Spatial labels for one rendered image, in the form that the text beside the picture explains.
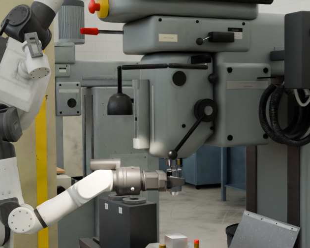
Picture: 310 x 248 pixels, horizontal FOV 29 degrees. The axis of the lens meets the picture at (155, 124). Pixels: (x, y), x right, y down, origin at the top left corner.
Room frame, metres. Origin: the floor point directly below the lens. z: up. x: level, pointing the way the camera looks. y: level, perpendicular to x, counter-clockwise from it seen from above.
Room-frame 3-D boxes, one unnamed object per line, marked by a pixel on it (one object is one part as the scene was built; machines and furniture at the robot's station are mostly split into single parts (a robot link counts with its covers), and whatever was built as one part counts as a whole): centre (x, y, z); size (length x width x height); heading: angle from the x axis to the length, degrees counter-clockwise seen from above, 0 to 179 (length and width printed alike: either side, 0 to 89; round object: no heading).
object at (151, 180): (1.83, 0.03, 1.23); 0.13 x 0.12 x 0.10; 7
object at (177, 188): (1.84, -0.06, 1.23); 0.05 x 0.05 x 0.06
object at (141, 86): (1.79, 0.04, 1.45); 0.04 x 0.04 x 0.21; 25
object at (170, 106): (1.84, -0.06, 1.47); 0.21 x 0.19 x 0.32; 25
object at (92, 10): (1.73, 0.17, 1.76); 0.04 x 0.03 x 0.04; 25
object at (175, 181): (1.81, -0.06, 1.23); 0.06 x 0.02 x 0.03; 97
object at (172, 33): (1.85, -0.10, 1.68); 0.34 x 0.24 x 0.10; 115
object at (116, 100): (1.67, 0.10, 1.48); 0.07 x 0.07 x 0.06
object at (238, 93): (1.92, -0.24, 1.47); 0.24 x 0.19 x 0.26; 25
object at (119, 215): (2.20, 0.11, 1.02); 0.22 x 0.12 x 0.20; 35
